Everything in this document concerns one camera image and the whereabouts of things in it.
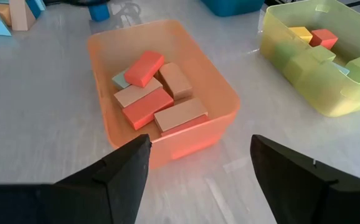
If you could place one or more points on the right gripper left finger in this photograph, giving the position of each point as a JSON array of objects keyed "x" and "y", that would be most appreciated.
[{"x": 121, "y": 186}]

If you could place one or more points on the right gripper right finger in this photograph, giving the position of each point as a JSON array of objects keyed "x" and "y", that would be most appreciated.
[{"x": 292, "y": 193}]

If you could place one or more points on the tan wooden brick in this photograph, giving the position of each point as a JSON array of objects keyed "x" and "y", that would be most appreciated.
[
  {"x": 180, "y": 113},
  {"x": 175, "y": 81},
  {"x": 133, "y": 95}
]

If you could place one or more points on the teal wooden brick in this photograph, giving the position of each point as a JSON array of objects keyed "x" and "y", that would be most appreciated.
[{"x": 120, "y": 80}]

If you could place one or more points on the light teal wooden cube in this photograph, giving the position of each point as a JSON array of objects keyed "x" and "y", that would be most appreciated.
[{"x": 342, "y": 69}]

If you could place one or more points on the green wooden cube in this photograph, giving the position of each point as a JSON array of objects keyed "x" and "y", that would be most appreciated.
[{"x": 321, "y": 54}]

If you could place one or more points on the small red wooden cube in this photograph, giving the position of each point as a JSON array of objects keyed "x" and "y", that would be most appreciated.
[{"x": 323, "y": 38}]

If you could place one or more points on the yellow-orange wooden cube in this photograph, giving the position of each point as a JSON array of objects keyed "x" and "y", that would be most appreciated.
[{"x": 301, "y": 32}]

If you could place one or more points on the yellow translucent plastic bin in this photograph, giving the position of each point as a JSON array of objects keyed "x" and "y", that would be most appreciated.
[{"x": 323, "y": 93}]

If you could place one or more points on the orange translucent plastic bin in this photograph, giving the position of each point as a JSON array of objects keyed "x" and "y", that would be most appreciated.
[{"x": 198, "y": 77}]

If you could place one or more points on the blue wooden cube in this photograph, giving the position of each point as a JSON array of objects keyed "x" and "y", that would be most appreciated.
[{"x": 99, "y": 12}]

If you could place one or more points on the teal plastic bin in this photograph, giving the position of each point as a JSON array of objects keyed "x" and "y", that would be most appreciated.
[{"x": 233, "y": 7}]

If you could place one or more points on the dark teal wooden block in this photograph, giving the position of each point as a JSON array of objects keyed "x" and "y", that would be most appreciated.
[{"x": 36, "y": 7}]

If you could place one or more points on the orange wooden block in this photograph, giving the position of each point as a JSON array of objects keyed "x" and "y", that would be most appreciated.
[{"x": 3, "y": 12}]

